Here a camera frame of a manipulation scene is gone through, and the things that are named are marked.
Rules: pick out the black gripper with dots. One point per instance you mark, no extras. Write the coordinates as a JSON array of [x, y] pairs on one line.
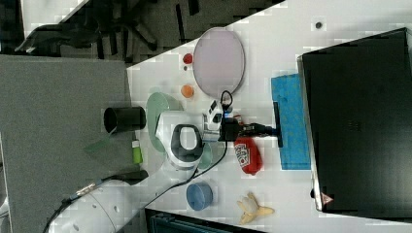
[[231, 130]]

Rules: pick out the black toy oven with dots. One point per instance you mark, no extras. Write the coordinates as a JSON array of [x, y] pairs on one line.
[[346, 117]]

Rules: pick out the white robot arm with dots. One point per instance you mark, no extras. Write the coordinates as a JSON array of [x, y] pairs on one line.
[[108, 205]]

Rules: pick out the red ketchup bottle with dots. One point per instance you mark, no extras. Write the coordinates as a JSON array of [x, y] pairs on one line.
[[248, 155]]

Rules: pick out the green cup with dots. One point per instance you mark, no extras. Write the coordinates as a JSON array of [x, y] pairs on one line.
[[206, 157]]

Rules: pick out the peeled toy banana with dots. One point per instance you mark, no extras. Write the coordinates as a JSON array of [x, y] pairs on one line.
[[252, 209]]

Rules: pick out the grey round plate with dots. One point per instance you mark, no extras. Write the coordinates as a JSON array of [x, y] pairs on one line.
[[218, 62]]

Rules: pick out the orange toy fruit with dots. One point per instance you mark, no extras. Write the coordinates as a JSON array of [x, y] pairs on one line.
[[187, 91]]

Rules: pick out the dark red toy strawberry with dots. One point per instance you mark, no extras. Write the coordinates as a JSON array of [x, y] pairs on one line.
[[188, 58]]

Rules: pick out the green perforated colander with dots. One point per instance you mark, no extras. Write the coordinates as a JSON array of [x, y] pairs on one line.
[[158, 103]]

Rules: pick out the green marker pen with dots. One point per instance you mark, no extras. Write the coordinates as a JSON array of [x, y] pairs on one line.
[[137, 156]]

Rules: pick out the black cylinder cup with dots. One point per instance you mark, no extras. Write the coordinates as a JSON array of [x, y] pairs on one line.
[[118, 120]]

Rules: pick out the black office chair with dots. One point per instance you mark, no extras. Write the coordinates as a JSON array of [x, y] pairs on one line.
[[98, 19]]

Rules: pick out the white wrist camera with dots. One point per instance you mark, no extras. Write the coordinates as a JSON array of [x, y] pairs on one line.
[[213, 117]]

